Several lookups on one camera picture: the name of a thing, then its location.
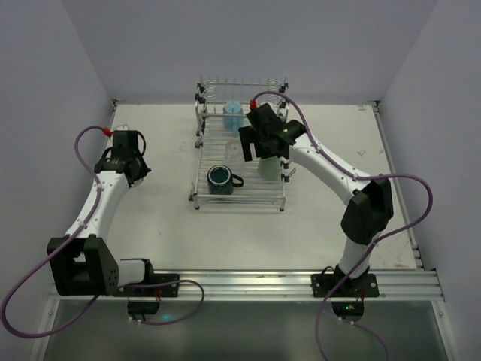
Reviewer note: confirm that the metal dish rack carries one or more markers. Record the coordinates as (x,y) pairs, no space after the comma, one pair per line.
(221,105)

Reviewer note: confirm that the blue plastic mug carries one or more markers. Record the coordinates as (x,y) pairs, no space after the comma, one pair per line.
(233,117)

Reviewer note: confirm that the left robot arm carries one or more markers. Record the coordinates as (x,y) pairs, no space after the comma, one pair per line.
(80,261)

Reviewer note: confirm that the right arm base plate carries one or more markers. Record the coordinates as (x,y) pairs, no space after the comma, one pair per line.
(348,301)

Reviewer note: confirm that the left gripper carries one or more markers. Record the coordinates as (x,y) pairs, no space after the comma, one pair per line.
(120,165)

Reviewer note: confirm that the light green plastic cup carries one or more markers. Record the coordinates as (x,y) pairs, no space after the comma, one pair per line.
(269,168)

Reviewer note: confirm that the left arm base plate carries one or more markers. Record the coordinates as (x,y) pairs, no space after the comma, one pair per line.
(144,298)

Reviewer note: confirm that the aluminium mounting rail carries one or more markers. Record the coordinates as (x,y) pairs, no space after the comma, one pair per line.
(281,285)

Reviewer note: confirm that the clear glass near centre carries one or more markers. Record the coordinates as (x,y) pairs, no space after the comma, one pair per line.
(233,154)

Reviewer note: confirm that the dark green ceramic mug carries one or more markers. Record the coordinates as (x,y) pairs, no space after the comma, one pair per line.
(222,182)

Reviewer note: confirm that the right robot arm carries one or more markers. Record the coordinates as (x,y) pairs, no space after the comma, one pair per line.
(369,206)

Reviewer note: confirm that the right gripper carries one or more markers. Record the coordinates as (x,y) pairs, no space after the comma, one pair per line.
(254,139)

